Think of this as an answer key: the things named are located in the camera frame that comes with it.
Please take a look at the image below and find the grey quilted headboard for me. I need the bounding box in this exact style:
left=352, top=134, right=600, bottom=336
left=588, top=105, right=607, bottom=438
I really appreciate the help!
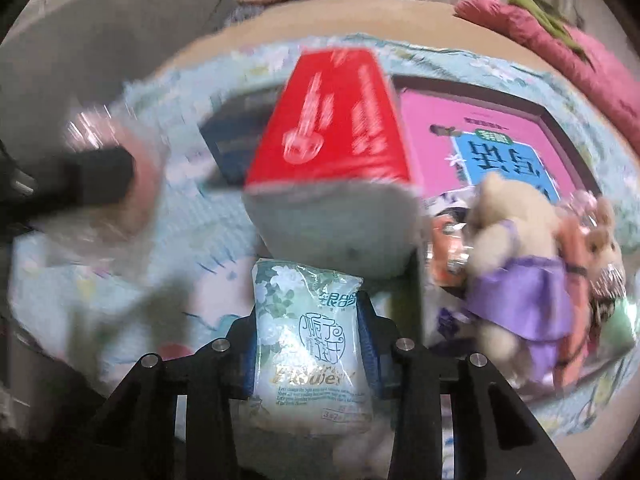
left=0, top=0, right=236, bottom=161

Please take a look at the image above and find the orange print tissue pack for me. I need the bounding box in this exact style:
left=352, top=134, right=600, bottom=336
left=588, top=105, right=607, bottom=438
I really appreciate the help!
left=425, top=207, right=476, bottom=346

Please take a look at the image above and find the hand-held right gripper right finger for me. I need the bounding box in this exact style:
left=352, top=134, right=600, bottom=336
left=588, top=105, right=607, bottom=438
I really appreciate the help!
left=357, top=292, right=566, bottom=480

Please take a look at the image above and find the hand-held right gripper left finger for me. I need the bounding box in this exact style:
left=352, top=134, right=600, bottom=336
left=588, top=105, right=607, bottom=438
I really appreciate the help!
left=87, top=305, right=261, bottom=480

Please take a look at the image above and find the dark floral cloth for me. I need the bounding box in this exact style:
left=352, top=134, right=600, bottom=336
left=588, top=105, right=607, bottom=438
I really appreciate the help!
left=225, top=2, right=266, bottom=26

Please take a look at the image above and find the pink duvet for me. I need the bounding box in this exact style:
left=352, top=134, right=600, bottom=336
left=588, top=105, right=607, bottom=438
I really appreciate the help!
left=454, top=0, right=640, bottom=156

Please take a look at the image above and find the green cloth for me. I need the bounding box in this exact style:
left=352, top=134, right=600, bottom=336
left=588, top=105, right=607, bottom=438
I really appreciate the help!
left=507, top=0, right=586, bottom=56

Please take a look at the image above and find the clear plastic bag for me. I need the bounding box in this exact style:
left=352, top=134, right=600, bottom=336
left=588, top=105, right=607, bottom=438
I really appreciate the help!
left=47, top=102, right=166, bottom=266

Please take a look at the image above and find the black box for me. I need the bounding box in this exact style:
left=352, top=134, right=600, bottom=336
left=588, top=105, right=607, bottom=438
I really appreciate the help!
left=200, top=91, right=281, bottom=186

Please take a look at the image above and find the red tissue pack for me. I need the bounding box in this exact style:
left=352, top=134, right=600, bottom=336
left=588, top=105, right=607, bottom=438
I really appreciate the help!
left=242, top=47, right=426, bottom=281

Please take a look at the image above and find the pink box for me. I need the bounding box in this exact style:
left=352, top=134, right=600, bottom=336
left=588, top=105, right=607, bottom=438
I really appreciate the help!
left=390, top=74, right=613, bottom=401

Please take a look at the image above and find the beige bed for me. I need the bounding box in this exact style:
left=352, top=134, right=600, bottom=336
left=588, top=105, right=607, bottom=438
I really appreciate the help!
left=165, top=0, right=640, bottom=241

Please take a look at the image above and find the plush bear purple dress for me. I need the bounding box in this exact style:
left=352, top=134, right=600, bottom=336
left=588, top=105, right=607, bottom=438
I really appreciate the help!
left=462, top=172, right=576, bottom=391

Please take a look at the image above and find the green round pouch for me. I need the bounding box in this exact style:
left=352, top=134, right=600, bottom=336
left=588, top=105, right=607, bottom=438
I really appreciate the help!
left=600, top=300, right=638, bottom=361

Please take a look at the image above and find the floral tissue packet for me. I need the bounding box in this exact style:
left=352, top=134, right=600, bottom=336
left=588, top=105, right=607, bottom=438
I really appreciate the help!
left=250, top=258, right=375, bottom=436

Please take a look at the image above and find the plush bear pink dress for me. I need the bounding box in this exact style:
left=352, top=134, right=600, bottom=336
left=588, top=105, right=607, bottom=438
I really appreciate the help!
left=557, top=195, right=626, bottom=321

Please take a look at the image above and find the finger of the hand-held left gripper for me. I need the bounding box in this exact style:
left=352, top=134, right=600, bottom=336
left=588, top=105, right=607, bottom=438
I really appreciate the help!
left=30, top=145, right=137, bottom=213

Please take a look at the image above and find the printed cartoon cat blanket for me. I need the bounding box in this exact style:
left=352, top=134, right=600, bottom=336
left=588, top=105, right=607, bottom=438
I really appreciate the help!
left=10, top=35, right=626, bottom=436

